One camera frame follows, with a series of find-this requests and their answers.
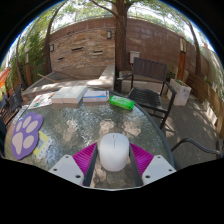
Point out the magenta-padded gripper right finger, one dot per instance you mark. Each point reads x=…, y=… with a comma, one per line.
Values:
x=156, y=168

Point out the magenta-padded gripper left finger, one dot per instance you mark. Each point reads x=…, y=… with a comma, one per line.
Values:
x=68, y=168

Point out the white computer mouse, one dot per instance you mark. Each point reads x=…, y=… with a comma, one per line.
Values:
x=114, y=151

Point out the purple paw-shaped mouse pad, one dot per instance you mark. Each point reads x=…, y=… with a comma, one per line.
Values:
x=25, y=135

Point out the yellow card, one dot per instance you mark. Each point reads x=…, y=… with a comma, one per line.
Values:
x=44, y=143

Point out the black metal armchair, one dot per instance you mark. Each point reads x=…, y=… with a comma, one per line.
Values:
x=196, y=144

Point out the dark wooden slat armchair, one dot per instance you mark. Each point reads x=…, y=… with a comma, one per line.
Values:
x=146, y=96

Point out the white flat box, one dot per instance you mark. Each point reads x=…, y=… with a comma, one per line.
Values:
x=71, y=94

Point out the green packet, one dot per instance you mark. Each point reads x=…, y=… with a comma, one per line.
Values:
x=121, y=102

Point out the white and blue book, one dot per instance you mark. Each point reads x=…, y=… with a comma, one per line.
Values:
x=96, y=96

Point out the white planter box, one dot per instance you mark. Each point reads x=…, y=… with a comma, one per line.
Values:
x=181, y=93

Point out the raised stone basin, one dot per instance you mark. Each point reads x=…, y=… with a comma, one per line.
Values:
x=106, y=78

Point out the orange fabric canopy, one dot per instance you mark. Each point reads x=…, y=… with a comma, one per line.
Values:
x=4, y=76

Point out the grey utility box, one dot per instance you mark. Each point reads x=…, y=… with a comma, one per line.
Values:
x=134, y=56

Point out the thin curved tree trunk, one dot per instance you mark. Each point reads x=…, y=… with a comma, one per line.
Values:
x=47, y=53

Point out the thick tree trunk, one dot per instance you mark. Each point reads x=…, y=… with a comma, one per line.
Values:
x=121, y=40

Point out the wooden lamp post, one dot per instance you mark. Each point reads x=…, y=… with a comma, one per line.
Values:
x=28, y=70
x=182, y=63

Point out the wall lamp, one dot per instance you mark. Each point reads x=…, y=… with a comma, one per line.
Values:
x=52, y=48
x=109, y=35

